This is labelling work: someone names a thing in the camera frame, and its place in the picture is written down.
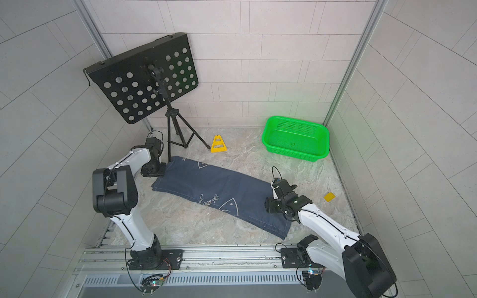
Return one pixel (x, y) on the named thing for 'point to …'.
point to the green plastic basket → (300, 138)
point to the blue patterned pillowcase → (238, 194)
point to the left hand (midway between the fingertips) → (159, 171)
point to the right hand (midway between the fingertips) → (269, 204)
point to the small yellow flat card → (330, 196)
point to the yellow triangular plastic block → (218, 144)
